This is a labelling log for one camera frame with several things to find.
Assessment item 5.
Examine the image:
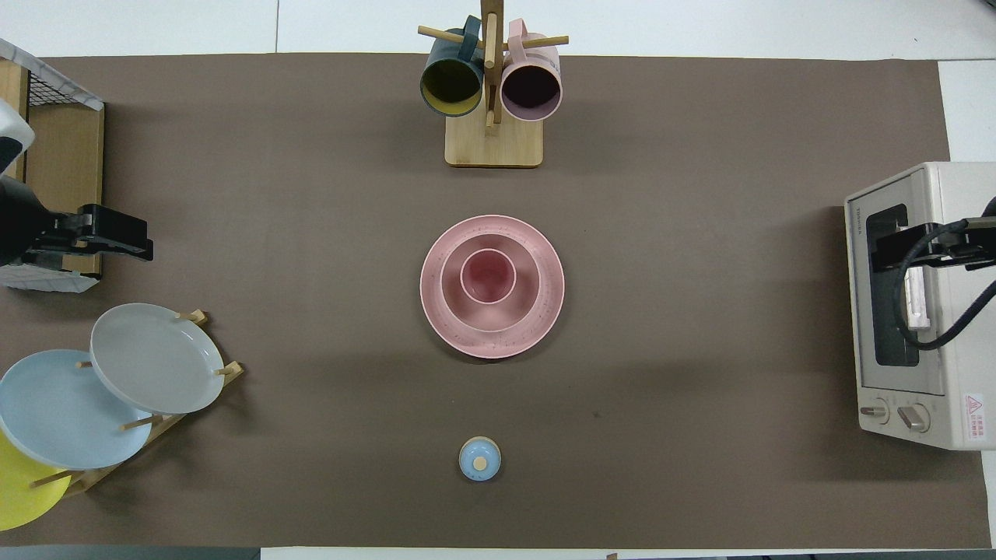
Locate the pink handleless cup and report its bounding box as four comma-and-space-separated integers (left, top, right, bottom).
460, 248, 517, 305

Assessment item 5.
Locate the white toaster oven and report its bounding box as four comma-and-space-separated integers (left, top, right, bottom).
844, 161, 996, 452

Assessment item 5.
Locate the dark teal mug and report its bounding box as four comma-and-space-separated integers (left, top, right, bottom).
420, 16, 485, 119

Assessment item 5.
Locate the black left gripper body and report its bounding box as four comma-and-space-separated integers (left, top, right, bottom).
0, 175, 150, 270

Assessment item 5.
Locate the pink mug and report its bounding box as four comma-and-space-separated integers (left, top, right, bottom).
500, 19, 563, 123

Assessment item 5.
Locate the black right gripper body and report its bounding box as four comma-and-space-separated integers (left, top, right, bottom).
895, 221, 996, 274

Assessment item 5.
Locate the wooden shelf with wire mesh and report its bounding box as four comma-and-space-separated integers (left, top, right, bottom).
0, 39, 106, 293

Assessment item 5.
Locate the white marbled paper sheet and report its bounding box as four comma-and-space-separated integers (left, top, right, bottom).
0, 39, 105, 112
0, 263, 101, 294

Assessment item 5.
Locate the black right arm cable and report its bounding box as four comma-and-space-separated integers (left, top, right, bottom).
894, 218, 996, 352

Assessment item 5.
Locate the small blue call bell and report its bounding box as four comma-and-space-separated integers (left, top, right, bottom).
458, 436, 502, 482

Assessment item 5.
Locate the light blue plate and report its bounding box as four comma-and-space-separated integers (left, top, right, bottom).
0, 349, 155, 471

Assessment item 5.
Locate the wooden plate rack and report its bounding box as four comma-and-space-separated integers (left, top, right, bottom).
31, 309, 245, 499

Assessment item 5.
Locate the brown table mat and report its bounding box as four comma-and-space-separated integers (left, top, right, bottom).
0, 53, 993, 549

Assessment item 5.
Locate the yellow plate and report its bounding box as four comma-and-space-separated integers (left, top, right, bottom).
0, 428, 73, 533

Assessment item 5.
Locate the pink plate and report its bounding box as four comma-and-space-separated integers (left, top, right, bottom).
419, 215, 566, 360

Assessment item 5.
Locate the grey plate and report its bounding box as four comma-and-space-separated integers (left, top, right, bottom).
89, 303, 227, 415

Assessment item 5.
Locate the wooden mug rack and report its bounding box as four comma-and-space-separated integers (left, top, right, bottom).
418, 0, 570, 169

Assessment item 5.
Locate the pink bowl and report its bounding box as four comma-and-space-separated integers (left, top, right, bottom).
440, 234, 543, 334

